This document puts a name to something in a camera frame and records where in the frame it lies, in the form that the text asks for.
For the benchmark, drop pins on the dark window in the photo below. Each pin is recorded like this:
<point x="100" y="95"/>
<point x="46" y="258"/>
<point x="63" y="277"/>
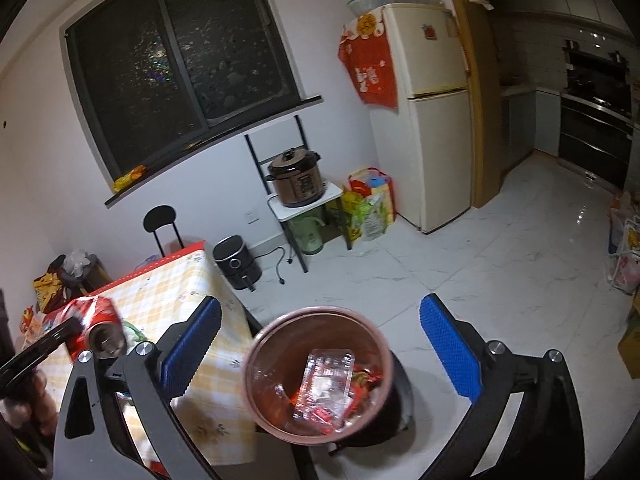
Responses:
<point x="158" y="80"/>

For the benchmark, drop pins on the black rack with white shelf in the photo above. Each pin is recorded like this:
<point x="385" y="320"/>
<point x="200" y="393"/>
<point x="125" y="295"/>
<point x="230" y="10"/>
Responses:
<point x="332" y="195"/>

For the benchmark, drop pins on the yellow plaid tablecloth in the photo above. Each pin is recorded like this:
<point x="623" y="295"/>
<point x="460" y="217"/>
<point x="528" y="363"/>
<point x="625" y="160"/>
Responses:
<point x="174" y="398"/>

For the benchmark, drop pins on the red drink can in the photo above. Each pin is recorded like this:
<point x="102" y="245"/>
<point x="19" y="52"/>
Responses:
<point x="102" y="331"/>

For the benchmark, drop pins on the brown plastic trash bin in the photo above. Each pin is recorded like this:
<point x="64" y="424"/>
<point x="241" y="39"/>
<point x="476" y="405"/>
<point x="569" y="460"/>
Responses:
<point x="273" y="369"/>

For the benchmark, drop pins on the yellow snack bag on sill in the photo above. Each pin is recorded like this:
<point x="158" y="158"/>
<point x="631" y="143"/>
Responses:
<point x="128" y="179"/>

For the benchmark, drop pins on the yellow snack bags pile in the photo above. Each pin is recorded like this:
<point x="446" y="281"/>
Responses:
<point x="50" y="292"/>

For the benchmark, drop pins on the black round-back chair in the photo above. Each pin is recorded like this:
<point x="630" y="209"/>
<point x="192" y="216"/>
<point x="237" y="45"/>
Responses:
<point x="158" y="217"/>

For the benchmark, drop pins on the black built-in oven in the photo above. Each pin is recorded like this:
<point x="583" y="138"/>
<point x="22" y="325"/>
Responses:
<point x="596" y="127"/>

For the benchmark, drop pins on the black air fryer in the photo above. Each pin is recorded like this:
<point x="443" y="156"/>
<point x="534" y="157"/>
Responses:
<point x="237" y="263"/>

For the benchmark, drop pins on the white refrigerator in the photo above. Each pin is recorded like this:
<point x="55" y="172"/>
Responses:
<point x="425" y="144"/>

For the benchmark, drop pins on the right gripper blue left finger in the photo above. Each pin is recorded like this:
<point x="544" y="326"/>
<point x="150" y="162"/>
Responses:
<point x="183" y="346"/>

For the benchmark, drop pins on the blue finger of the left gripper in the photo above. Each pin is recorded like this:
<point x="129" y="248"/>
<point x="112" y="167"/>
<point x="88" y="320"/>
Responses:
<point x="15" y="370"/>

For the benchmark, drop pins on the brown pressure cooker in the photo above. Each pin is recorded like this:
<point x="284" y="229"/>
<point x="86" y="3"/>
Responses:
<point x="296" y="177"/>

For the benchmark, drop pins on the black stool with plastic bag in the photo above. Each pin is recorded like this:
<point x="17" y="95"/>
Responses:
<point x="79" y="272"/>

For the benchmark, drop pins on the green electric kettle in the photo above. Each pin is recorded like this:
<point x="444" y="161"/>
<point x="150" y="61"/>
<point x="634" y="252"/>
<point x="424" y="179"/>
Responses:
<point x="307" y="233"/>

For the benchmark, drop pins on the clear plastic clamshell box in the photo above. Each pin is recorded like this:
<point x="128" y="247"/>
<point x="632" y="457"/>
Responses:
<point x="323" y="395"/>

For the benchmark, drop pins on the red cloth on refrigerator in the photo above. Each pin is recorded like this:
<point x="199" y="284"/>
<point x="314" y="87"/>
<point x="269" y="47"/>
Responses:
<point x="364" y="51"/>

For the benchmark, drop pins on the left hand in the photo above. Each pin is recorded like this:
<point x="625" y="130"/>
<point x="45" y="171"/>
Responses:
<point x="31" y="405"/>

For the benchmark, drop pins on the red food pouch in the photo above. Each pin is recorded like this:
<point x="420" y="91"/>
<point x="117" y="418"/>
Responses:
<point x="364" y="385"/>

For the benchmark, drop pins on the colourful shopping bag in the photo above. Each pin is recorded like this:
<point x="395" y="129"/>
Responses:
<point x="369" y="204"/>

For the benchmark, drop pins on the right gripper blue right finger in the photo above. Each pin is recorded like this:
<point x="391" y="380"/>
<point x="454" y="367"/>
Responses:
<point x="456" y="355"/>

